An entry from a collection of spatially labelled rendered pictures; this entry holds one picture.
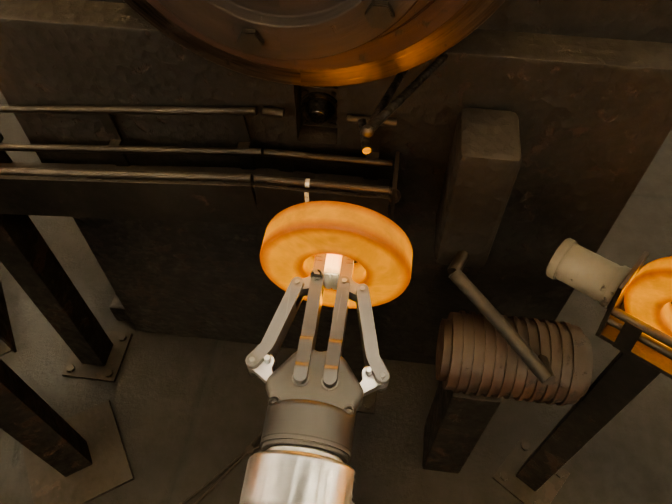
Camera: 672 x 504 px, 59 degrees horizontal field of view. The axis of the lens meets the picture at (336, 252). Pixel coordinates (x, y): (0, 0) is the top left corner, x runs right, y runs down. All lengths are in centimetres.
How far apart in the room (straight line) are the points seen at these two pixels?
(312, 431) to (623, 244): 146
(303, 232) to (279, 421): 17
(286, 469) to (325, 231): 21
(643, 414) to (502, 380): 69
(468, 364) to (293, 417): 47
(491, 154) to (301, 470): 46
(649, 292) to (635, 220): 111
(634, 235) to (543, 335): 97
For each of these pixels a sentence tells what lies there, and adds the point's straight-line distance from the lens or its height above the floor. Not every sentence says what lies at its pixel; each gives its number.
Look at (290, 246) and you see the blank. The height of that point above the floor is 86.
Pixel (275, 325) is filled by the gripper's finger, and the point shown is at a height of 85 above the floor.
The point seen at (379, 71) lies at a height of 91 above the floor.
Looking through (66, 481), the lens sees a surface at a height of 1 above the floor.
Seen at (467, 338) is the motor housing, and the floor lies 53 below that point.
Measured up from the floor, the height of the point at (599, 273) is 69.
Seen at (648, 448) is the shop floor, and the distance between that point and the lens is 155.
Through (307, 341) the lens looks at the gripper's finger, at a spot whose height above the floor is 85.
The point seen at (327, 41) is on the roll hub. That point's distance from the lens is 56.
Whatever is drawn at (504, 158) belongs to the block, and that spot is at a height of 80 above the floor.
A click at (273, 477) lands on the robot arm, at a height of 87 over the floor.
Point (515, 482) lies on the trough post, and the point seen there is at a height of 1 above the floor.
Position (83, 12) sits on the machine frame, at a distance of 91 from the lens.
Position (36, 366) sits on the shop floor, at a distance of 163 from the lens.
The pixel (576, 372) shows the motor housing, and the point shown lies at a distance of 94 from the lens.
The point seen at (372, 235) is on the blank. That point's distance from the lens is 54.
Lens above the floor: 132
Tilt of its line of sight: 54 degrees down
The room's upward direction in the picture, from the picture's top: straight up
